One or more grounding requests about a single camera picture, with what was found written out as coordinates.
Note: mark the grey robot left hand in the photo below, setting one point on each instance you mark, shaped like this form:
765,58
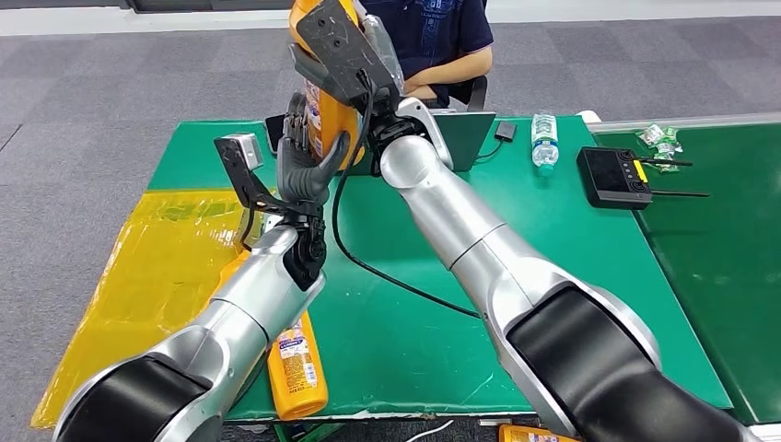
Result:
302,180

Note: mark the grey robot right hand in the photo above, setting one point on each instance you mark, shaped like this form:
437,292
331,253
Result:
385,55

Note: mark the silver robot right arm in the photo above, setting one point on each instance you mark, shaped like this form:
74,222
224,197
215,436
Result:
518,274

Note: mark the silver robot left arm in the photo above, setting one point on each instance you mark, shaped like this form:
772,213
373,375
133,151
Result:
232,329

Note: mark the clear plastic water bottle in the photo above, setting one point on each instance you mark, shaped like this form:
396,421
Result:
544,143

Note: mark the black smartphone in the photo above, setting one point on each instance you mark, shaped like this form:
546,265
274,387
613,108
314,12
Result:
273,131

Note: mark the person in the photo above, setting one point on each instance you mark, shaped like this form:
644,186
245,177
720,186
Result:
439,30

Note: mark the black office chair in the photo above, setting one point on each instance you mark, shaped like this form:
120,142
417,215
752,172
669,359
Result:
476,94

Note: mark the dark green laptop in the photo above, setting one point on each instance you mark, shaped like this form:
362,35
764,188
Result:
470,137

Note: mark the small black adapter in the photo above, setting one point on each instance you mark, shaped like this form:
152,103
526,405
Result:
506,131

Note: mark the yellow plastic sheet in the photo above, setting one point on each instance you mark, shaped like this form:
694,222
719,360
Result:
152,256

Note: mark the green table mat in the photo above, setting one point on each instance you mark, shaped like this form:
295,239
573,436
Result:
720,262
396,341

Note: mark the green plastic piece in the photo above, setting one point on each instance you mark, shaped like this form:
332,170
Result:
311,433

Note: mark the black remote controller with antennas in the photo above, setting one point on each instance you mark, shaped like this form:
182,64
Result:
609,178

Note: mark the crumpled green white wrappers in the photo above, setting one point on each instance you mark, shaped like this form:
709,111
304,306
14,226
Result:
660,141

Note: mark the black right camera bracket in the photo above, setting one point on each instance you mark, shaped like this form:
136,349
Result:
341,49

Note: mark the black camera bracket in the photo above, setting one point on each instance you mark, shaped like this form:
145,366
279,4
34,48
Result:
341,49
241,177

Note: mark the black left camera bracket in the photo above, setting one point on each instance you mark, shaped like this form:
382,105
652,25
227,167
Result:
241,177

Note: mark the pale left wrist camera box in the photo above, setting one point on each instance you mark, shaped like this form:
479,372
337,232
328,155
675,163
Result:
247,151

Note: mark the grey metal table rail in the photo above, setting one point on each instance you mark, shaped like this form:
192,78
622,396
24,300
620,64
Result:
683,122

